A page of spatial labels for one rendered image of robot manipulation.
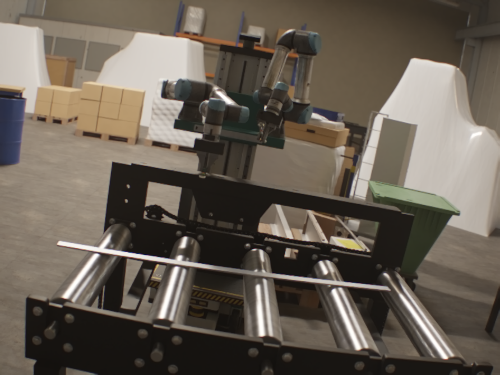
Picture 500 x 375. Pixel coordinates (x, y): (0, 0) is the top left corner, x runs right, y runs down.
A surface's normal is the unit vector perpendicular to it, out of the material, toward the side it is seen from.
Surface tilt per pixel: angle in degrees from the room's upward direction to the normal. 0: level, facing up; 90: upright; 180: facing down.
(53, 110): 90
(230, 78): 90
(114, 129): 90
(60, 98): 90
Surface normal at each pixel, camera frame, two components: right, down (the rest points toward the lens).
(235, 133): -0.04, 0.19
